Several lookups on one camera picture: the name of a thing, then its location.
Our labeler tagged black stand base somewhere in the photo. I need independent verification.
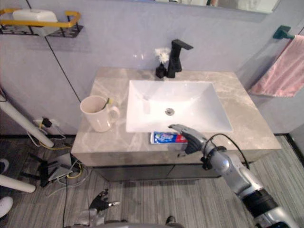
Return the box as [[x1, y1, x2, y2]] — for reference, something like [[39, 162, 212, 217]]
[[21, 153, 60, 188]]

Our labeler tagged white rectangular sink basin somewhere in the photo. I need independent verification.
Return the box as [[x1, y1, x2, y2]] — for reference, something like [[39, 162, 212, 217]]
[[125, 79, 233, 133]]

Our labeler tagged yellow green toothbrush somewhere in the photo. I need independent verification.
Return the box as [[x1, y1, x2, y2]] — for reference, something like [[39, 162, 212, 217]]
[[101, 97, 113, 110]]

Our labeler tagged black faucet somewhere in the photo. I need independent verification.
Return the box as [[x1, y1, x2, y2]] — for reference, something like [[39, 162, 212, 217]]
[[167, 39, 194, 78]]

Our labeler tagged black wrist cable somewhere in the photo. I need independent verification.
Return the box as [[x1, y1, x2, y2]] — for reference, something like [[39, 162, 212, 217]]
[[200, 133, 250, 170]]

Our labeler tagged black vase with white flowers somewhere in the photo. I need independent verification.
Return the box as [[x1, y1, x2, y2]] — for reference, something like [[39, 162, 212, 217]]
[[154, 47, 171, 79]]

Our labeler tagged grey marble vanity cabinet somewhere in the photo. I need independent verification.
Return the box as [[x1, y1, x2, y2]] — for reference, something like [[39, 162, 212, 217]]
[[71, 66, 282, 182]]

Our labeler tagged black yellow wall shelf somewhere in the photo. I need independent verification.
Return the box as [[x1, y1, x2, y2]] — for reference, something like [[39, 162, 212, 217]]
[[0, 8, 84, 38]]

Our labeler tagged white tube frame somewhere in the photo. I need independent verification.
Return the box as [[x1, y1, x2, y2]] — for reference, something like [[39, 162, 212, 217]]
[[0, 87, 55, 193]]

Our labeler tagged white shoe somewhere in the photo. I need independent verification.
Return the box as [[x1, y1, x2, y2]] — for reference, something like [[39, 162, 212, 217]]
[[0, 196, 14, 218], [0, 158, 10, 174]]

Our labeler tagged cream ceramic mug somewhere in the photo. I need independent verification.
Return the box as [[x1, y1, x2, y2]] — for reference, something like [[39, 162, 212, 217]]
[[79, 95, 121, 133]]

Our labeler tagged yellow cable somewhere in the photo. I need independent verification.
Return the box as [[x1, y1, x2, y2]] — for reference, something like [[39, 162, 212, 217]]
[[39, 118, 83, 179]]

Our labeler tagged pink towel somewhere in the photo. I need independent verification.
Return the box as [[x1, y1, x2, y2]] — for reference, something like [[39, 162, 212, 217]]
[[249, 35, 304, 97]]

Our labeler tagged blue red toothpaste tube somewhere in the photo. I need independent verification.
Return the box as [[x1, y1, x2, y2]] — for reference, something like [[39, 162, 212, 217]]
[[150, 132, 190, 144]]

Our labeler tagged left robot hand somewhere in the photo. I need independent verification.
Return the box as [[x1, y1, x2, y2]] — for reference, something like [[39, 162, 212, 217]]
[[89, 189, 121, 211]]

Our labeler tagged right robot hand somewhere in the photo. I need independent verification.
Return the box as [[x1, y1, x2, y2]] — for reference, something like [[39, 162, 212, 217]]
[[168, 123, 207, 155]]

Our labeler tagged white cable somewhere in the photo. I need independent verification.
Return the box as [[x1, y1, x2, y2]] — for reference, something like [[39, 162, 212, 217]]
[[46, 166, 92, 197]]

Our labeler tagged white plastic box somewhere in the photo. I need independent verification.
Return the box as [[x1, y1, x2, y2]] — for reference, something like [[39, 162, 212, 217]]
[[12, 9, 59, 37]]

